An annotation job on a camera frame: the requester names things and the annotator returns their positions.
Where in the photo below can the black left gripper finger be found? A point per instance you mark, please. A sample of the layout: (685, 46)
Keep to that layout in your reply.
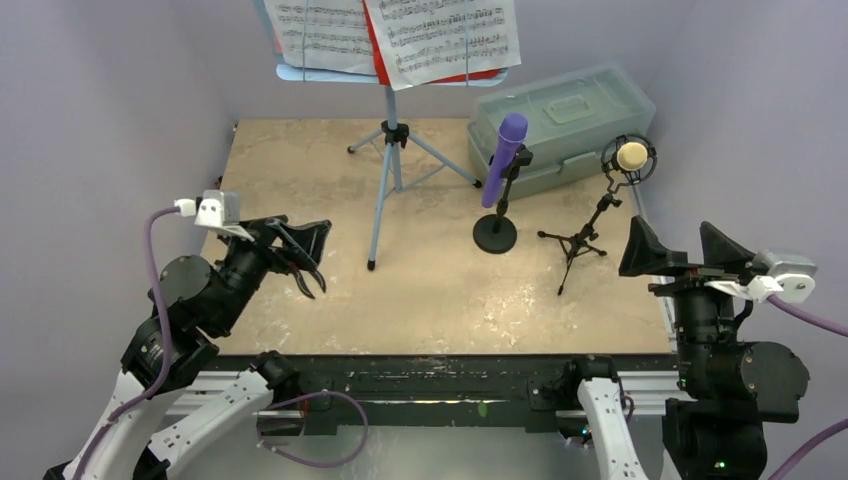
(305, 244)
(277, 223)

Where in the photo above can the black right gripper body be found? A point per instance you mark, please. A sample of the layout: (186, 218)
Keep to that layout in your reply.
(693, 278)

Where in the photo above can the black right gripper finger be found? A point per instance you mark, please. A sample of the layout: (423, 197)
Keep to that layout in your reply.
(718, 249)
(644, 254)

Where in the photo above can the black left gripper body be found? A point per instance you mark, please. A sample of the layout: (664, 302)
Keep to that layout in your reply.
(255, 259)

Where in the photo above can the black round-base microphone stand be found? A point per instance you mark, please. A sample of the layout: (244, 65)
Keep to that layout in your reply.
(495, 233)

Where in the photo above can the purple toy microphone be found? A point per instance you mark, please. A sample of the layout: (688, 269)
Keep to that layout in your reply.
(511, 134)

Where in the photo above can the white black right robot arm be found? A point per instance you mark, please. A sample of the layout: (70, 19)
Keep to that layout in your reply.
(732, 387)

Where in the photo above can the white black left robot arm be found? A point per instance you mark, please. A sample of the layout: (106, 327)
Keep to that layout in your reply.
(195, 303)

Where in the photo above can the black pliers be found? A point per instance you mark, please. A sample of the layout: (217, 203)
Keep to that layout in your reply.
(299, 266)

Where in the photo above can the black tripod microphone stand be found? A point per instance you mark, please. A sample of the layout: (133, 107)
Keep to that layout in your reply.
(581, 243)

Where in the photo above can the translucent green storage box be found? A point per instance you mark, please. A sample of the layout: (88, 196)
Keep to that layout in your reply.
(571, 118)

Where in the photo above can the light blue music stand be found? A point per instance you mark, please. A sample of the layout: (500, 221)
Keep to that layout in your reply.
(392, 131)

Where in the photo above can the red folder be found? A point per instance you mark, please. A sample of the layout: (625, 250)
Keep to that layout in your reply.
(382, 75)

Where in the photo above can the left sheet music page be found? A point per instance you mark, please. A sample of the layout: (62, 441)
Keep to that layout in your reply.
(322, 34)

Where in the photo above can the sheet music page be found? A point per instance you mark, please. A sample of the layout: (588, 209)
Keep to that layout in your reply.
(422, 41)
(322, 34)

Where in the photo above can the right sheet music page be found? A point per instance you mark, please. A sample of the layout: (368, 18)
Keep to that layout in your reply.
(422, 41)

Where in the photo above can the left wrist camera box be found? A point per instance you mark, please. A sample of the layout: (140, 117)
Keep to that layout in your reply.
(214, 210)

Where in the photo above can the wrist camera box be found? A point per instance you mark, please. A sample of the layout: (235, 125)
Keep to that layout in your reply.
(214, 210)
(787, 277)

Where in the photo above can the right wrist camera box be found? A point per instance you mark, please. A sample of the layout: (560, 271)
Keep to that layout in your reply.
(787, 277)

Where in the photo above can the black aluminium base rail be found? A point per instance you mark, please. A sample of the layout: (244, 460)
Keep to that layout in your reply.
(474, 390)

